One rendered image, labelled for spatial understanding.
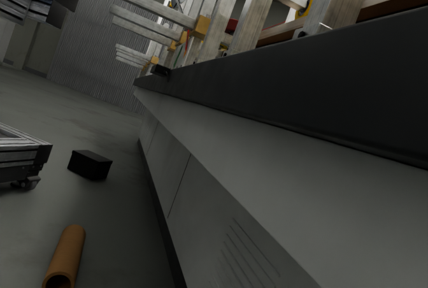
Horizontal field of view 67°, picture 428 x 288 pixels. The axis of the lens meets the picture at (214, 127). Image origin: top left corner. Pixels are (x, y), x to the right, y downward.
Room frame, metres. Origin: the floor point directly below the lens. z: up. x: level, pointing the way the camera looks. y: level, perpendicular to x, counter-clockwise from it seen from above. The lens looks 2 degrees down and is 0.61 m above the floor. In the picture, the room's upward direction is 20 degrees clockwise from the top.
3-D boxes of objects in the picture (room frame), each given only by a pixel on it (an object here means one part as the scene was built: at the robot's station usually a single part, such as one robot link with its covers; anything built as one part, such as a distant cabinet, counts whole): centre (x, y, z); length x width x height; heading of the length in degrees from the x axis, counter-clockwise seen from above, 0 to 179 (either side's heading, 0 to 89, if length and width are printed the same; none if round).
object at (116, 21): (1.47, 0.36, 0.84); 0.43 x 0.03 x 0.04; 107
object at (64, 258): (0.99, 0.29, 0.04); 0.30 x 0.08 x 0.08; 17
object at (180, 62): (1.07, 0.18, 0.75); 0.26 x 0.01 x 0.10; 17
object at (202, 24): (1.03, 0.14, 0.84); 0.13 x 0.06 x 0.05; 17
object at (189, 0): (1.53, 0.30, 0.93); 0.03 x 0.03 x 0.48; 17
